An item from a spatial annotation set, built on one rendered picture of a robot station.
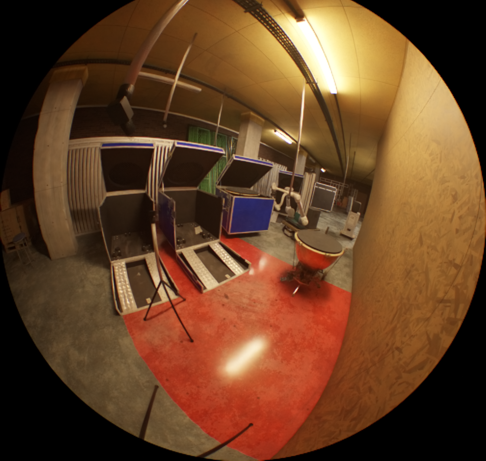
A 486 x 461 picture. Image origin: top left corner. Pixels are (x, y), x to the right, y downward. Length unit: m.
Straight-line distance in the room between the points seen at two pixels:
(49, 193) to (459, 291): 3.96
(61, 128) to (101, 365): 2.99
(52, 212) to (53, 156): 0.88
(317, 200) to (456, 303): 8.89
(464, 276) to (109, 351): 2.35
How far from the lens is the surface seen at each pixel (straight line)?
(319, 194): 9.20
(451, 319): 0.89
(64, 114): 3.12
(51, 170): 3.04
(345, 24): 2.04
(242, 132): 4.43
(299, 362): 1.68
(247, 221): 3.08
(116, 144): 2.14
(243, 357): 1.54
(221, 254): 2.42
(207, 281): 2.01
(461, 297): 0.89
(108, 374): 1.72
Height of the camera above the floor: 1.46
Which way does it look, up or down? 18 degrees down
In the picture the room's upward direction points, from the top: 9 degrees clockwise
